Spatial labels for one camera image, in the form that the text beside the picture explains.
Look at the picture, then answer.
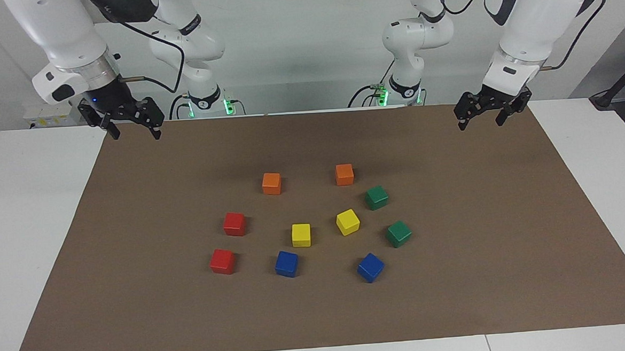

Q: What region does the green wooden cube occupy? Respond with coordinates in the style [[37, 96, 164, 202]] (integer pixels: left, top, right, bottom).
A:
[[385, 220, 413, 249], [364, 185, 390, 212]]

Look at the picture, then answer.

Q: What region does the red wooden cube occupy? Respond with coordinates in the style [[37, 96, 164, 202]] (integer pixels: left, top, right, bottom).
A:
[[222, 211, 247, 238], [209, 248, 236, 276]]

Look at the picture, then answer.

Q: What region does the white power socket box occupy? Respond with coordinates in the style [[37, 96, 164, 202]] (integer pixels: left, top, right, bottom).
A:
[[22, 99, 83, 129]]

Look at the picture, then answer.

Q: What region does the black tripod stand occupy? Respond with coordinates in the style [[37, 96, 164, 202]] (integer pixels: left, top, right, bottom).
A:
[[587, 52, 625, 111]]

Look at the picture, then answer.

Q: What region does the orange wooden cube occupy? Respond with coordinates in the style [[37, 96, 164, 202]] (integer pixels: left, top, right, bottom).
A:
[[261, 172, 283, 196], [335, 163, 355, 187]]

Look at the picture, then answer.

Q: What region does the yellow wooden cube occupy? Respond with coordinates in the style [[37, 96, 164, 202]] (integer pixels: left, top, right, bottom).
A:
[[291, 223, 313, 248], [335, 208, 361, 237]]

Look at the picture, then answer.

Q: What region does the blue wooden cube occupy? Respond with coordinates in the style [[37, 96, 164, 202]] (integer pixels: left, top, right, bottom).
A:
[[274, 249, 300, 279], [356, 252, 386, 284]]

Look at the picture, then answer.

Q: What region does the brown paper table mat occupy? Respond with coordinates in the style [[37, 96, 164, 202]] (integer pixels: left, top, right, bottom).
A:
[[0, 94, 625, 351]]

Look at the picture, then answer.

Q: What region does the black right base cable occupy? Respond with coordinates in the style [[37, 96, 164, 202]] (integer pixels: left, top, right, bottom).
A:
[[168, 93, 192, 120]]

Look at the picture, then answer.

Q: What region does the black base cable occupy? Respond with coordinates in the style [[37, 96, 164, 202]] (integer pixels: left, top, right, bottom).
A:
[[345, 59, 396, 109], [168, 93, 192, 120]]

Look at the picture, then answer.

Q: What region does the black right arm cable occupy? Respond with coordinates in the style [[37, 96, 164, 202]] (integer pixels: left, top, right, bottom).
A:
[[87, 0, 189, 99]]

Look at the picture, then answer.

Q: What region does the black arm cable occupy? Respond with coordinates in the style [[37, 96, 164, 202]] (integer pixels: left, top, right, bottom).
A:
[[432, 0, 611, 79], [87, 0, 189, 99]]

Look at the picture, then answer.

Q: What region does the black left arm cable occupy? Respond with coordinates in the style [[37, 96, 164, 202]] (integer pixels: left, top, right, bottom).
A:
[[432, 0, 611, 79]]

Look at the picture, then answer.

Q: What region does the black left base cable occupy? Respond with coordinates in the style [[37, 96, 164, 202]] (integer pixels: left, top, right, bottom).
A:
[[345, 59, 396, 109]]

